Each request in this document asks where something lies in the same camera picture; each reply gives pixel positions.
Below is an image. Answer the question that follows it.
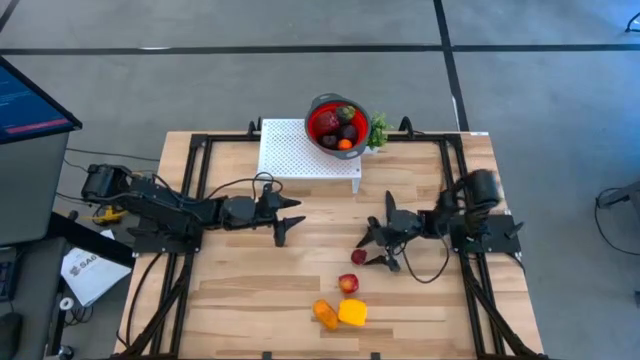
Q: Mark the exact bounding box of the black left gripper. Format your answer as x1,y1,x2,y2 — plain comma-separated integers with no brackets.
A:
253,182,307,247

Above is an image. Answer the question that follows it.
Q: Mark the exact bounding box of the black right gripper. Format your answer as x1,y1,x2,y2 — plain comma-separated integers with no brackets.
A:
355,208,427,274

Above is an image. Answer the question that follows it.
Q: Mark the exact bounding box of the red yellow apple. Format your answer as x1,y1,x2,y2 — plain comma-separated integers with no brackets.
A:
338,273,360,296

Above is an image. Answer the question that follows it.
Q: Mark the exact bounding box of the yellow bell pepper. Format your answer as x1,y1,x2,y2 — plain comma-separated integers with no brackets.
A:
337,298,369,328

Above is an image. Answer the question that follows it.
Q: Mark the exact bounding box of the dark red long fruit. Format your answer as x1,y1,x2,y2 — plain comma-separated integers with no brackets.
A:
313,110,341,135

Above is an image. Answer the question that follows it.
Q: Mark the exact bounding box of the dark plum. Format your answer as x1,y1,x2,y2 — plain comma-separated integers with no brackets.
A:
337,123,359,144

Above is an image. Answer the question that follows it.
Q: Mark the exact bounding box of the dark fruit with green top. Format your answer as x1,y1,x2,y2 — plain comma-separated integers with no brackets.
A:
335,104,357,125

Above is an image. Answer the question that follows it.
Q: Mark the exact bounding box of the red grey collapsible colander bowl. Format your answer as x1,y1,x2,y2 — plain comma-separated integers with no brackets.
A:
304,92,373,160

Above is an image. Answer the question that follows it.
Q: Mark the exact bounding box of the white perforated metal shelf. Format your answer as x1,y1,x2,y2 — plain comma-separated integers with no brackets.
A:
257,118,363,195

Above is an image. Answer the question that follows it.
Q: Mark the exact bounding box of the small green potted plant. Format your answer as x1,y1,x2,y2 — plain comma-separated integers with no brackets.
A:
367,112,391,155

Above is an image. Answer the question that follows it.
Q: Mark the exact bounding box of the white paper sheet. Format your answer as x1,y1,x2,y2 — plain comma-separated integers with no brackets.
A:
60,248,132,307

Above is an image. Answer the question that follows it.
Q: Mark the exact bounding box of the grey chair base leg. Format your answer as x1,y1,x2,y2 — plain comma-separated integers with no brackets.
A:
594,180,640,211

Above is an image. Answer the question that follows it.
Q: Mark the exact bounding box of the dark side desk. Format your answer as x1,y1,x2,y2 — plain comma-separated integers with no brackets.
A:
0,212,136,360

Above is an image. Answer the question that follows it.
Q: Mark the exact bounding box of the blue-screen computer monitor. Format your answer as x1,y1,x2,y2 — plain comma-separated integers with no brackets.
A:
0,55,84,146

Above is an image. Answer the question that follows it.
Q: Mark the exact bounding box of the black keyboard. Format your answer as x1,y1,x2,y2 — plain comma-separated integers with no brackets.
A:
0,247,19,301

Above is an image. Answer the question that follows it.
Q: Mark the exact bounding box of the black computer mouse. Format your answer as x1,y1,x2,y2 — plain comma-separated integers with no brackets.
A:
0,312,24,354

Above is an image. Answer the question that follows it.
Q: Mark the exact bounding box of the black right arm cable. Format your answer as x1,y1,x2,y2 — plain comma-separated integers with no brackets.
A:
399,243,451,285

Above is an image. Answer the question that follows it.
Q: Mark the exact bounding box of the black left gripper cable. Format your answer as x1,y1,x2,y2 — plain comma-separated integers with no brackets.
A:
203,171,285,201

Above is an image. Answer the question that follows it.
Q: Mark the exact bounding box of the black aluminium table frame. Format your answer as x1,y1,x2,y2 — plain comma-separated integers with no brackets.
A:
117,115,551,360

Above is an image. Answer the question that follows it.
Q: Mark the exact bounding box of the yellow cable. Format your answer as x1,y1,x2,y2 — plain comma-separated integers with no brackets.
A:
91,206,127,225

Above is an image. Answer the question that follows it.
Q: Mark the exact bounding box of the thin black floor cable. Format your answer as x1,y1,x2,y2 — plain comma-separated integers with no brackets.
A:
64,147,161,164

